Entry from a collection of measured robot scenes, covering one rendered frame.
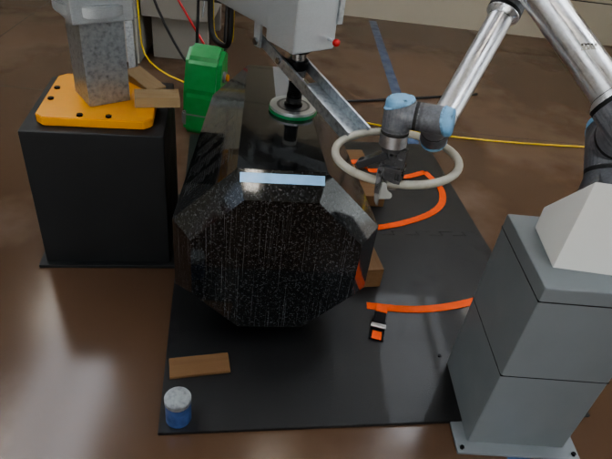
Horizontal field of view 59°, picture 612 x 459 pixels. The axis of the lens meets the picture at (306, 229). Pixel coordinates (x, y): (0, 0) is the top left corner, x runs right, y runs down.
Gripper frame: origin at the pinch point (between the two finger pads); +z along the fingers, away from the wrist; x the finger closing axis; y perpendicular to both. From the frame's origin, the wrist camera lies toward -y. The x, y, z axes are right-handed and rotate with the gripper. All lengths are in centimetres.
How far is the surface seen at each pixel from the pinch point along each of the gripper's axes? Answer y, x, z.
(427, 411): 36, -3, 90
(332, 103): -35, 47, -12
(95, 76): -136, 21, -12
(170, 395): -54, -53, 74
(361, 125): -19.7, 40.0, -8.3
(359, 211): -10.5, 19.8, 19.4
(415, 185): 11.8, 1.8, -7.2
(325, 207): -20.6, 6.5, 13.2
